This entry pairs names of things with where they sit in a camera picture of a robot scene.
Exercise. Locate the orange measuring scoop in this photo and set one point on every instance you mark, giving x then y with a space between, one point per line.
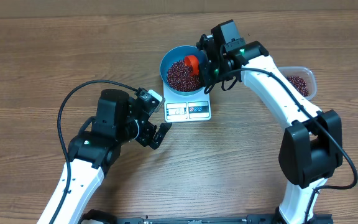
192 62

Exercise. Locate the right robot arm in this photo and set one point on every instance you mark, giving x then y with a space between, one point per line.
310 150

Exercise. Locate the red beans in bowl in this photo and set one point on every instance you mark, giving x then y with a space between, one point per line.
179 77

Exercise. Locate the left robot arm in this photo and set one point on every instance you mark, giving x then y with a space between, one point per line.
119 119

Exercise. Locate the blue metal bowl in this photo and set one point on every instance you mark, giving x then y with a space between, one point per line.
176 54

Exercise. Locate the clear plastic container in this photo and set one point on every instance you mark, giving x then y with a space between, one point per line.
304 73

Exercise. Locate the red beans in container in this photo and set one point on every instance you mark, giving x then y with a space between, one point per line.
300 85

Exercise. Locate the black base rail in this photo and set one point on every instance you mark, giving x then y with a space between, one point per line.
179 220

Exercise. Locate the white digital kitchen scale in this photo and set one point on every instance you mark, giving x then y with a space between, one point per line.
186 106

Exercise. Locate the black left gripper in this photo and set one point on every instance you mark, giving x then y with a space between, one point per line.
145 139

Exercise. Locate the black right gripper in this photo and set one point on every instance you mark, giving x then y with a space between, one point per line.
204 70

